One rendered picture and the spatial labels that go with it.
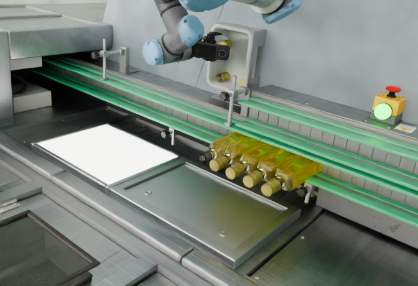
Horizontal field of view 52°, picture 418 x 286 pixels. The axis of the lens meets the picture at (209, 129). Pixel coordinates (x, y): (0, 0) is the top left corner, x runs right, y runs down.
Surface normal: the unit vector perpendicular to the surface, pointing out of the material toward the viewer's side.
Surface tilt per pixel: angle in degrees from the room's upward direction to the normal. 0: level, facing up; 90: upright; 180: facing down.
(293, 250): 90
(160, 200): 90
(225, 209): 90
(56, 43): 90
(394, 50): 0
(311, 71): 0
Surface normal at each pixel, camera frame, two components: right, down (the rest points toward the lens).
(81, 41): 0.77, 0.29
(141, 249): 0.09, -0.93
